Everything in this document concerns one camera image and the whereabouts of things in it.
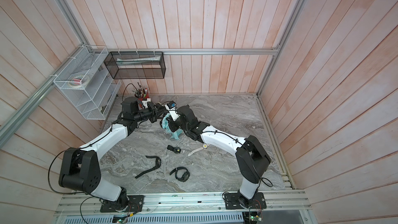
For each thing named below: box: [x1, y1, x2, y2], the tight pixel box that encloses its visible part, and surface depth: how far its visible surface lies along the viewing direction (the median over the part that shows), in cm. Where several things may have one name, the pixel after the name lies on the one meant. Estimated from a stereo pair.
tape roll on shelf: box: [68, 75, 90, 88], surface depth 75 cm
